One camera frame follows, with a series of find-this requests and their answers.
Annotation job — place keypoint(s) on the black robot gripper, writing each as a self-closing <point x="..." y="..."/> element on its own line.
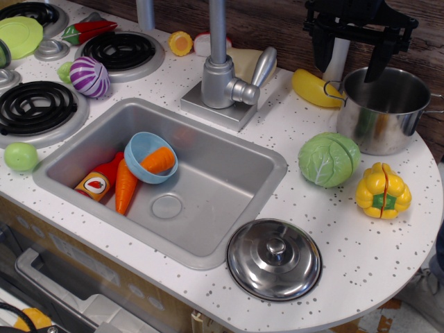
<point x="369" y="22"/>

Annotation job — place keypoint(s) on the steel pot lid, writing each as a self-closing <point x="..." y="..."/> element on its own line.
<point x="273" y="260"/>

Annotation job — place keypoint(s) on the stainless steel pot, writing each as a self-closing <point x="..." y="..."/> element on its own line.
<point x="381" y="117"/>

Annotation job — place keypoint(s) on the yellow toy banana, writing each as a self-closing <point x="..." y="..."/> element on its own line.
<point x="315" y="90"/>

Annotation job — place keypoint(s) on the cream toy cheese wedge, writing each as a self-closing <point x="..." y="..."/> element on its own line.
<point x="244" y="61"/>

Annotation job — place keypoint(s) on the green toy cabbage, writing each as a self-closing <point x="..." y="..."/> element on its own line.
<point x="328" y="159"/>

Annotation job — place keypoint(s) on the grey toy faucet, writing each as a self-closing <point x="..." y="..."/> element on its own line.
<point x="221" y="97"/>

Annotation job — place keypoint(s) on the yellow toy bell pepper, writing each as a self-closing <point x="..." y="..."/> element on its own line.
<point x="381" y="193"/>

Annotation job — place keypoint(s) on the red white toy radish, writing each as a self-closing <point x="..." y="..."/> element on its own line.
<point x="205" y="45"/>

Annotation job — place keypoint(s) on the yellow toy corn piece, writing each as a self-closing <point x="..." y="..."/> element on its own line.
<point x="180" y="43"/>

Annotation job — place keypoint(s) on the grey toy sink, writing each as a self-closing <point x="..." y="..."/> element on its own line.
<point x="221" y="181"/>

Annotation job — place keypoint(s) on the orange carrot piece in bowl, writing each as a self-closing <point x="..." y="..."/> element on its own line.
<point x="158" y="161"/>

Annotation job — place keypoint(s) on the back right stove burner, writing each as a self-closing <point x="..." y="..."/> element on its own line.
<point x="127" y="56"/>

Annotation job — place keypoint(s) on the stove burner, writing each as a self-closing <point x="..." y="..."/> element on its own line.
<point x="52" y="18"/>
<point x="41" y="113"/>
<point x="127" y="56"/>

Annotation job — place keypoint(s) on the light blue toy bowl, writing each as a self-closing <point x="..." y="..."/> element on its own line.
<point x="141" y="145"/>

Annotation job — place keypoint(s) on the orange toy carrot tip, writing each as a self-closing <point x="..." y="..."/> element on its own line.
<point x="125" y="186"/>

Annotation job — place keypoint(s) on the purple toy onion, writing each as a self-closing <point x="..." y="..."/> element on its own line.
<point x="89" y="77"/>

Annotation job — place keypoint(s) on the red toy chili pepper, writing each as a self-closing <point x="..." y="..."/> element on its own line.
<point x="79" y="33"/>

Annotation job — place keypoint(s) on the small green toy sprout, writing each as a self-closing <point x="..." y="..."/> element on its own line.
<point x="64" y="72"/>

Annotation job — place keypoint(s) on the red toy ketchup bottle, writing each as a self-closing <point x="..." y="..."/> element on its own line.
<point x="100" y="180"/>

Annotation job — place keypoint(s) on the back left stove burner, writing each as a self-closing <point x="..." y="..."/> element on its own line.
<point x="52" y="18"/>

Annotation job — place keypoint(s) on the grey stove knob upper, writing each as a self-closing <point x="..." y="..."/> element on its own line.
<point x="51" y="50"/>

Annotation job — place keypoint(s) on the grey stove knob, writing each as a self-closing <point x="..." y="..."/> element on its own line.
<point x="51" y="50"/>
<point x="8" y="80"/>

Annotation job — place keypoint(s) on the front left stove burner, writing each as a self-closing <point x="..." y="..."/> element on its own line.
<point x="41" y="113"/>

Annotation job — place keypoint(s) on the light green toy plate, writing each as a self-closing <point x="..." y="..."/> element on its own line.
<point x="22" y="35"/>

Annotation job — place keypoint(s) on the grey stove knob lower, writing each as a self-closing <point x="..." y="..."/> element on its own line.
<point x="8" y="80"/>

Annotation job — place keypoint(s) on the green toy apple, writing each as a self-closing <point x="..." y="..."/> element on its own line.
<point x="20" y="156"/>

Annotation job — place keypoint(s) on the yellow object bottom left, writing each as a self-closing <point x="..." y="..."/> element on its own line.
<point x="39" y="320"/>

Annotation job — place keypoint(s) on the white cylindrical post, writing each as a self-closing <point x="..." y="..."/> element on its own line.
<point x="336" y="66"/>

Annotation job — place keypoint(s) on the grey post behind stove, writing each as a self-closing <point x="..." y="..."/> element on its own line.
<point x="145" y="14"/>

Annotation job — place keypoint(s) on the grey oven door handle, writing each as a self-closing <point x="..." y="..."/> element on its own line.
<point x="76" y="297"/>

